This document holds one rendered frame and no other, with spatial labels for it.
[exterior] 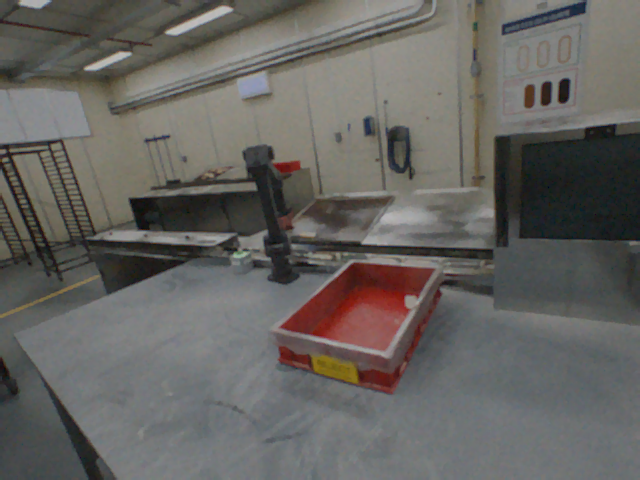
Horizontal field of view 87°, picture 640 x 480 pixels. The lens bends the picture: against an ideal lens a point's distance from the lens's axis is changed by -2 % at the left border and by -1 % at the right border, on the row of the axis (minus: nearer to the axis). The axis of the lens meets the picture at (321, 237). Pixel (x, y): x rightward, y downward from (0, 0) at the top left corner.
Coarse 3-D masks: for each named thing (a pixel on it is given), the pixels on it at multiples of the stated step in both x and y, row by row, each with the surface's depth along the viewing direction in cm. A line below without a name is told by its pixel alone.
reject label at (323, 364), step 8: (312, 360) 81; (320, 360) 79; (328, 360) 78; (320, 368) 80; (328, 368) 79; (336, 368) 78; (344, 368) 76; (352, 368) 75; (328, 376) 80; (336, 376) 78; (344, 376) 77; (352, 376) 76
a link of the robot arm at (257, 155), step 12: (264, 144) 122; (252, 156) 119; (264, 156) 118; (252, 168) 117; (264, 168) 117; (264, 180) 120; (264, 192) 122; (264, 204) 125; (264, 216) 128; (276, 216) 130; (276, 228) 132; (264, 240) 135; (276, 240) 135; (288, 240) 137; (288, 252) 137
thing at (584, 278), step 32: (512, 128) 96; (544, 128) 81; (576, 128) 75; (608, 128) 72; (512, 160) 83; (512, 192) 85; (512, 224) 88; (512, 256) 90; (544, 256) 87; (576, 256) 83; (608, 256) 80; (512, 288) 93; (544, 288) 89; (576, 288) 86; (608, 288) 82; (608, 320) 84
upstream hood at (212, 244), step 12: (96, 240) 226; (108, 240) 218; (120, 240) 211; (132, 240) 206; (144, 240) 201; (156, 240) 196; (168, 240) 192; (180, 240) 188; (192, 240) 184; (204, 240) 180; (216, 240) 176; (228, 240) 178; (180, 252) 185; (192, 252) 179; (204, 252) 174; (216, 252) 171
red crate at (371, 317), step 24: (360, 288) 122; (336, 312) 108; (360, 312) 106; (384, 312) 104; (408, 312) 102; (432, 312) 99; (336, 336) 96; (360, 336) 94; (384, 336) 92; (288, 360) 87; (408, 360) 80; (360, 384) 76; (384, 384) 73
